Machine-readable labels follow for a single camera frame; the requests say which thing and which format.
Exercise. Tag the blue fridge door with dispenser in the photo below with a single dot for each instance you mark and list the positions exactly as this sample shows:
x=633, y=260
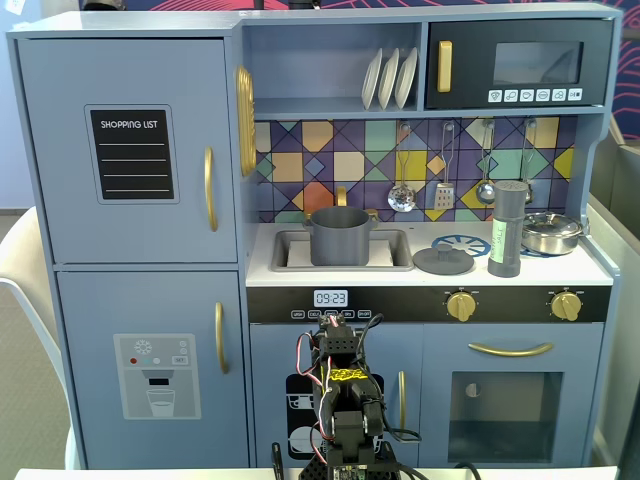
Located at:
x=100, y=310

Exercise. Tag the gray toy sink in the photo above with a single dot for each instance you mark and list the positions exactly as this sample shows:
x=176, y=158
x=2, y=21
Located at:
x=280, y=250

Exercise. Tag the gray plastic pot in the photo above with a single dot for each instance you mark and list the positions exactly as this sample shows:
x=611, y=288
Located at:
x=340, y=240

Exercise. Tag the blue fridge door with chalkboard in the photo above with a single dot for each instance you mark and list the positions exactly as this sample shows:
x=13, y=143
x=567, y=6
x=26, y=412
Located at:
x=60, y=225

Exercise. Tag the steel hanging utensil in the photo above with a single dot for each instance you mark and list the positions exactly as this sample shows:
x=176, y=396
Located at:
x=528, y=194

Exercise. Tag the blue toy kitchen unit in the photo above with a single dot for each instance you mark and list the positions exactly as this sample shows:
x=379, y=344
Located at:
x=330, y=75

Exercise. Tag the black microwave door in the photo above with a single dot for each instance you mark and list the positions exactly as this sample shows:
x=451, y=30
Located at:
x=475, y=50

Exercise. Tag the white toy plate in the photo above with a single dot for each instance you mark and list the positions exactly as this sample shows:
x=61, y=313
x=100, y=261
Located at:
x=406, y=77
x=371, y=80
x=388, y=80

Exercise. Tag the black white dishwasher sticker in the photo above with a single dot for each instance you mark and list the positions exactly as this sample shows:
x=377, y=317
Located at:
x=300, y=400

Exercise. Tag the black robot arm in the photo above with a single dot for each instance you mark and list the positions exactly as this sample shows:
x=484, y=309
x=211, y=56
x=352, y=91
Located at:
x=345, y=345

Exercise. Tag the steel ladle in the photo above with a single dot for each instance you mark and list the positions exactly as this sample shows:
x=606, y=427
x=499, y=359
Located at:
x=485, y=192

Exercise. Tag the blue oven door with window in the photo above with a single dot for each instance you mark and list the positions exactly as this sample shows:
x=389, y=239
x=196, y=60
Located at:
x=435, y=360

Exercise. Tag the gray salt shaker green label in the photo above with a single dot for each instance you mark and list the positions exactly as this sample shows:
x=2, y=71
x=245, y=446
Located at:
x=505, y=210

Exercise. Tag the gold stove knob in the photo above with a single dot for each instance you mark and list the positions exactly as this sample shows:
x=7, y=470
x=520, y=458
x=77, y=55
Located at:
x=461, y=306
x=566, y=306

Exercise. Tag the blue dishwasher door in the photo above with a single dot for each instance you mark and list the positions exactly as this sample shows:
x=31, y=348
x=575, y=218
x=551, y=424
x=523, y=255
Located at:
x=270, y=350

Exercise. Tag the white chair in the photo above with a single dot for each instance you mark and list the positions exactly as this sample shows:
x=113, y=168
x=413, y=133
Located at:
x=25, y=250

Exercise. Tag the gold toy faucet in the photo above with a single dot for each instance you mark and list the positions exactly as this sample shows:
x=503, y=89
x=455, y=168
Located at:
x=341, y=196

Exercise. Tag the steel slotted spatula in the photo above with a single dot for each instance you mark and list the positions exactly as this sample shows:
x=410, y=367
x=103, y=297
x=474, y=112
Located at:
x=444, y=196

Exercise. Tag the gray side cabinet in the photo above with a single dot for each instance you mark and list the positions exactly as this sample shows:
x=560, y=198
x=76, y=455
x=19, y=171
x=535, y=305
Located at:
x=615, y=300

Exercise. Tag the gray water dispenser sticker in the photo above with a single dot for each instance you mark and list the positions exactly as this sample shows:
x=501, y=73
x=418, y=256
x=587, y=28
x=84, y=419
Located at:
x=130, y=395

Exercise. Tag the black control panel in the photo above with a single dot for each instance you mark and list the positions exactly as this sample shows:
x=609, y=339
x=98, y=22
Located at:
x=400, y=304

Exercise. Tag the steel skimmer spoon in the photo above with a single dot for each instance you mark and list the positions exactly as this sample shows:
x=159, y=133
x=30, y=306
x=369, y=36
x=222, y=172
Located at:
x=401, y=197

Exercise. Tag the gold toy telephone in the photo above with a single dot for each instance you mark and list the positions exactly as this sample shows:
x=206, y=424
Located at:
x=245, y=125

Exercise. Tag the black shopping list chalkboard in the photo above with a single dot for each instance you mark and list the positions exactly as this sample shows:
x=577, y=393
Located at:
x=130, y=170

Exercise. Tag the gray pot lid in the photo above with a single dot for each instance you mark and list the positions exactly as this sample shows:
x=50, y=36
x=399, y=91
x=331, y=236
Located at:
x=442, y=262

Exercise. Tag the steel pot with lid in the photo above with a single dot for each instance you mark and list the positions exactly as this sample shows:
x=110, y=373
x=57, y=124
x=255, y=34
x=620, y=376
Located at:
x=550, y=235

